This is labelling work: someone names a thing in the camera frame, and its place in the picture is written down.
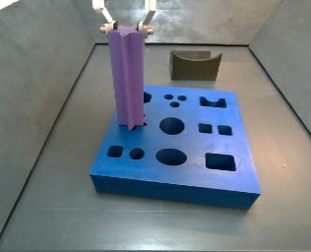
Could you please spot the purple star prism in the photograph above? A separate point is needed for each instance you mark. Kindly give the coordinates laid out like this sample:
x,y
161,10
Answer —
x,y
126,50

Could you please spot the blue shape sorting board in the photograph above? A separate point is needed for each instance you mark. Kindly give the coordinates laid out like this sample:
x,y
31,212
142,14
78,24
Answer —
x,y
188,155

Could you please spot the black curved holder stand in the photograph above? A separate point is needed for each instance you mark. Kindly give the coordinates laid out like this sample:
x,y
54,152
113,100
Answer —
x,y
193,65

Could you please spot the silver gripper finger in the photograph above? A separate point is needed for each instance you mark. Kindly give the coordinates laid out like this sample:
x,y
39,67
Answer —
x,y
144,25
110,24

